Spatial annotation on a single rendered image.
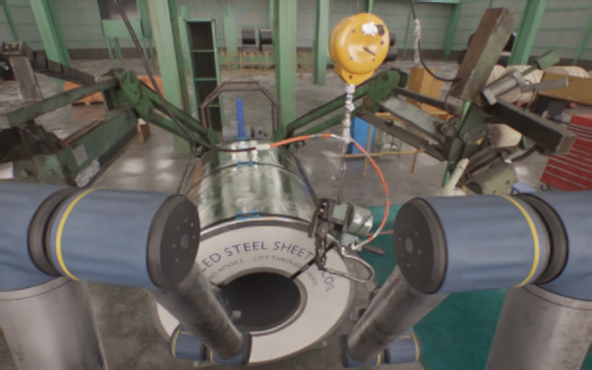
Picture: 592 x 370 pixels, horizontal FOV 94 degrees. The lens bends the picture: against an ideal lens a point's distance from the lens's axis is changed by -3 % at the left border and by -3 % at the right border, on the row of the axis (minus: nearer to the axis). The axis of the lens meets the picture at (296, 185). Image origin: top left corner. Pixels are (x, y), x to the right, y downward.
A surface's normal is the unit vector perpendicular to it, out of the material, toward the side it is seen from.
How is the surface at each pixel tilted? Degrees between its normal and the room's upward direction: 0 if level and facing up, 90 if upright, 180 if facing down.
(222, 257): 90
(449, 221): 27
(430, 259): 87
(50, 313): 84
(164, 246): 86
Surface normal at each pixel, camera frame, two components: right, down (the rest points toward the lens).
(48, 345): 0.58, 0.26
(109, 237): -0.08, -0.21
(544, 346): -0.60, 0.24
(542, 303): -0.83, 0.17
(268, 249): 0.18, 0.45
